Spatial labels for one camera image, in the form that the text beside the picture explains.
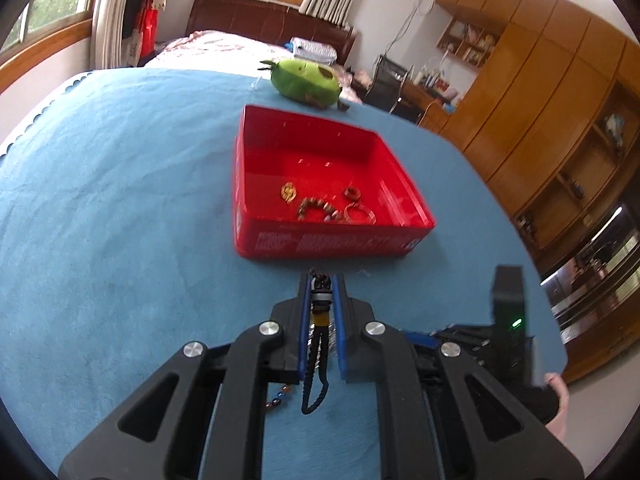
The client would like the colourful bead black cord necklace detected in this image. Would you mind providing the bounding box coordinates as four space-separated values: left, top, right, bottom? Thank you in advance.
264 268 335 416

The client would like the brown wooden bead bracelet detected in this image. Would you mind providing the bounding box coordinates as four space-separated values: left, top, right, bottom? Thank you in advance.
296 196 344 224

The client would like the person's right hand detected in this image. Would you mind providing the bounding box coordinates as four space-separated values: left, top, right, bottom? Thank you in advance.
544 373 570 443

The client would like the small silver bangle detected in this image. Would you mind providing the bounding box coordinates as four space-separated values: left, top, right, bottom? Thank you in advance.
343 203 376 224

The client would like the red plastic tray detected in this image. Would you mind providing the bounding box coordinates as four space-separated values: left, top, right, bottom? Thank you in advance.
232 105 436 259

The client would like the blue blanket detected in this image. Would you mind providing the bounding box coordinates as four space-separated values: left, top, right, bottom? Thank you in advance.
1 68 566 469

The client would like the gold pendant charm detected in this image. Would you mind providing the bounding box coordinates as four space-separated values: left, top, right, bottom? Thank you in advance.
280 182 297 204

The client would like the wooden desk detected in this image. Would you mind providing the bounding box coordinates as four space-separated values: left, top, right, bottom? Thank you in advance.
400 80 452 134

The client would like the large wooden wardrobe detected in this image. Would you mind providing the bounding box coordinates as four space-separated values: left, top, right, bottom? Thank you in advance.
434 0 640 386

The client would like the black office chair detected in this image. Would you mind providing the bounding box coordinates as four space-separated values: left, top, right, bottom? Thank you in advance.
362 54 422 124

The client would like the green avocado plush toy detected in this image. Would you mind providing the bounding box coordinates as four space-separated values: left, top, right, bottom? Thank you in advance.
259 58 350 112

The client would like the folded patterned cloth stack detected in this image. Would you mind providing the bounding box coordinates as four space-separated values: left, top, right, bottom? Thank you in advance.
288 37 337 65

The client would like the dark wooden headboard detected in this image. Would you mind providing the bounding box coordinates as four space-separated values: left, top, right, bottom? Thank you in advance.
186 0 358 65

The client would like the coat rack with clothes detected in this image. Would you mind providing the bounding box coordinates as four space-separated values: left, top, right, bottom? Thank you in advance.
122 0 167 67

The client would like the wall shelf with items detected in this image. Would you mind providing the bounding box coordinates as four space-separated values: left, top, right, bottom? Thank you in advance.
436 18 500 70

